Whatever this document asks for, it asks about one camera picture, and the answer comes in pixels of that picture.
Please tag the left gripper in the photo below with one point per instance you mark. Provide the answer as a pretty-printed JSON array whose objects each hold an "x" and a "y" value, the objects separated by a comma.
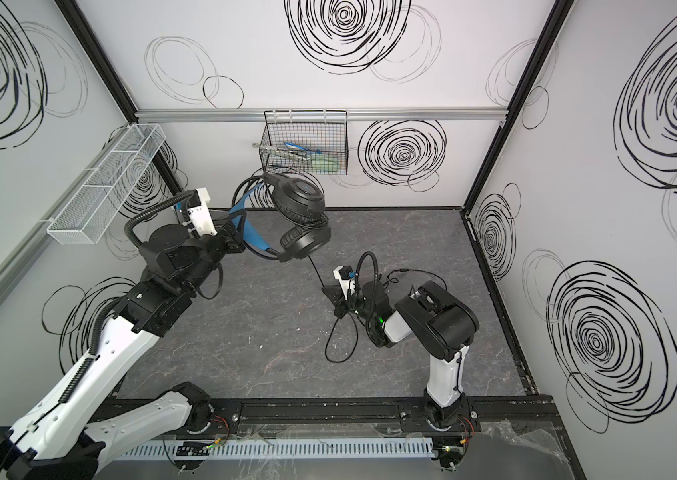
[{"x": 228, "y": 238}]

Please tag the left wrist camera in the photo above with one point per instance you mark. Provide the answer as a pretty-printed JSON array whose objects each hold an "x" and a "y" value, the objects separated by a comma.
[{"x": 199, "y": 216}]

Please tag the black blue headphones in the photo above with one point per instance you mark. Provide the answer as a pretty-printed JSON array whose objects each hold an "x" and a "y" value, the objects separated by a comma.
[{"x": 298, "y": 200}]

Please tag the white mesh shelf basket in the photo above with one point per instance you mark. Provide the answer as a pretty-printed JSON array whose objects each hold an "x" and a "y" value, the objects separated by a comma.
[{"x": 122, "y": 162}]

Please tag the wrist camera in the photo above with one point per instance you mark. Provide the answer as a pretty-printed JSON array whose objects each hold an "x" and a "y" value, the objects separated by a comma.
[
  {"x": 345, "y": 276},
  {"x": 199, "y": 216}
]

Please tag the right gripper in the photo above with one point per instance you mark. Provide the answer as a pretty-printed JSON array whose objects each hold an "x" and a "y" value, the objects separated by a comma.
[{"x": 341, "y": 297}]

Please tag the aluminium wall rail back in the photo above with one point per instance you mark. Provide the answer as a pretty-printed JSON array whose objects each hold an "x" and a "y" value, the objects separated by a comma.
[{"x": 247, "y": 115}]

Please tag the black wire basket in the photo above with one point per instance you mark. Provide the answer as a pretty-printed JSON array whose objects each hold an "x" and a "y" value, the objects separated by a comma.
[{"x": 327, "y": 136}]

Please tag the white slotted cable duct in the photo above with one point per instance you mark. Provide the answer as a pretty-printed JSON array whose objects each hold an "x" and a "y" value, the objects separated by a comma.
[{"x": 282, "y": 449}]

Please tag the green spatula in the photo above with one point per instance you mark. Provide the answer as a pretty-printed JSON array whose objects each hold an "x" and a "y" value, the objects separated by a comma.
[{"x": 277, "y": 156}]

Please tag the blue tool in basket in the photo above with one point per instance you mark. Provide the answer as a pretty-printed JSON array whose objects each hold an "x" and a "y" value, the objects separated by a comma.
[{"x": 297, "y": 149}]

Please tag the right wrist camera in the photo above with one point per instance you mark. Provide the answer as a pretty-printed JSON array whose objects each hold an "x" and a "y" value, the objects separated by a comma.
[{"x": 345, "y": 276}]

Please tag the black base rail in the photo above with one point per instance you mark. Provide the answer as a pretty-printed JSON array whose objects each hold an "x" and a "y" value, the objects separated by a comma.
[{"x": 399, "y": 414}]

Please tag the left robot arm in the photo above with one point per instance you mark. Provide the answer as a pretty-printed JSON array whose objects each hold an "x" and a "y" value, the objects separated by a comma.
[{"x": 59, "y": 438}]

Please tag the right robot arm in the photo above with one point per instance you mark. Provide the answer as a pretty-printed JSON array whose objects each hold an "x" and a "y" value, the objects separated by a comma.
[{"x": 442, "y": 324}]

